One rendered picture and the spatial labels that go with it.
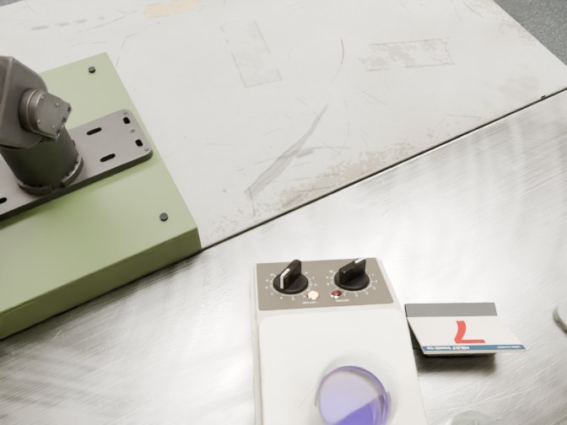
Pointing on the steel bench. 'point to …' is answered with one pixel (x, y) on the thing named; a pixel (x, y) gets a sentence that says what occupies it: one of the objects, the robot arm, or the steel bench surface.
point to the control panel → (327, 267)
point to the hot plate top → (279, 344)
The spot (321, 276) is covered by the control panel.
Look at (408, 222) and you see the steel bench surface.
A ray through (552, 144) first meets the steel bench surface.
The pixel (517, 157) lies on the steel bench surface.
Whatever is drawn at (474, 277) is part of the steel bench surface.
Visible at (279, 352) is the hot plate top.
